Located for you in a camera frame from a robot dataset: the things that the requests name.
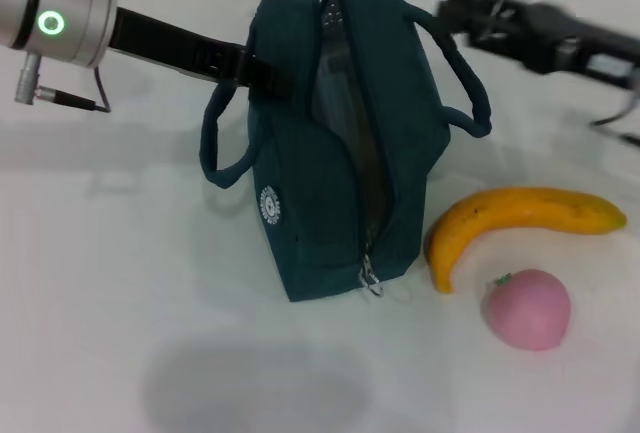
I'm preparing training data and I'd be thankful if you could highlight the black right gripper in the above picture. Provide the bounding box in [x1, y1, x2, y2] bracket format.
[437, 0, 640, 90]

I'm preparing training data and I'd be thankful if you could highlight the dark teal lunch bag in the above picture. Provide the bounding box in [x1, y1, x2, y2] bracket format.
[199, 0, 494, 303]

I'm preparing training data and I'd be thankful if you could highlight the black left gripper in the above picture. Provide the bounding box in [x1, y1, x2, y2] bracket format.
[107, 4, 297, 100]

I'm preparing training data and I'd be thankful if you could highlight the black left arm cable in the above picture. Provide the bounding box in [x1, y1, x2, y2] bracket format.
[14, 52, 112, 115]

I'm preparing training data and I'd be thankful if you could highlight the yellow banana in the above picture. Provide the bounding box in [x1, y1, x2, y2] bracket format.
[429, 186, 628, 296]

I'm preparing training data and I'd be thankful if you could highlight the pink toy peach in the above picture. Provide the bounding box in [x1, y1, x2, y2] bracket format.
[480, 268, 572, 353]

